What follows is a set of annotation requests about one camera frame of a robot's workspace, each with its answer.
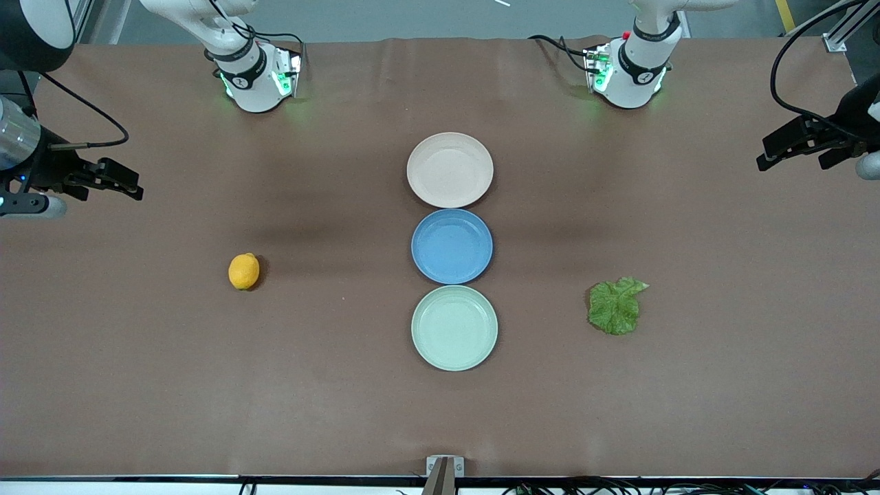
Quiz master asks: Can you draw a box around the yellow lemon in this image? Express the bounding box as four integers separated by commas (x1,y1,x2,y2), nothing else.
228,252,261,291

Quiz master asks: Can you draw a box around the green lettuce leaf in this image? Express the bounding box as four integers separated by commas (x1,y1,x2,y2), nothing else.
587,276,650,337

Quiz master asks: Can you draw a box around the brown table cover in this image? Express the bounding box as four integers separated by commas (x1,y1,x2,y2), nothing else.
0,36,880,479

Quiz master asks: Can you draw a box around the black table edge strip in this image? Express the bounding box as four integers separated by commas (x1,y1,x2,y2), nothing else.
0,474,880,486

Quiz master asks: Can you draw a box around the beige round plate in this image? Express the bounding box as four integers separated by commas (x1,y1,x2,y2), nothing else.
406,132,494,209

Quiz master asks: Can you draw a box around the blue round plate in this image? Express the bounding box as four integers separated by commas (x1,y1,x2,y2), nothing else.
411,208,494,285

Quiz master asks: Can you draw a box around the light green round plate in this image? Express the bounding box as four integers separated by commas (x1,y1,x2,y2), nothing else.
411,285,498,373

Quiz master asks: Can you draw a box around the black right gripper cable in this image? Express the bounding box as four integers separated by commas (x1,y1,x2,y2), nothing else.
38,69,131,150

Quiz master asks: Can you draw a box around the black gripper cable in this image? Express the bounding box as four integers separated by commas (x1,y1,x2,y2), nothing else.
38,69,131,150
770,0,880,138

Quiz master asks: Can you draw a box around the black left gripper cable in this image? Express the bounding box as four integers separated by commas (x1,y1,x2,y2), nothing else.
770,0,880,138

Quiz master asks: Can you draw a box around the aluminium frame rail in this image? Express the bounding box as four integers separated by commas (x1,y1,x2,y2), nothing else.
821,0,880,54

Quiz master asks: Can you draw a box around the black right arm base cable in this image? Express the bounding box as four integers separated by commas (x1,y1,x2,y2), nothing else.
206,0,307,68

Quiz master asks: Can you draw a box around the black arm base cable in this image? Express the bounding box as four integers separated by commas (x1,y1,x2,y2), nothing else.
527,34,593,74
206,0,307,68

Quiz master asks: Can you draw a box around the black left arm base cable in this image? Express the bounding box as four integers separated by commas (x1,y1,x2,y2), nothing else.
527,34,593,74

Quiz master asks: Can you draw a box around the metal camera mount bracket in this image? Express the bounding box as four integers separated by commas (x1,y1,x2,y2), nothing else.
421,455,465,495

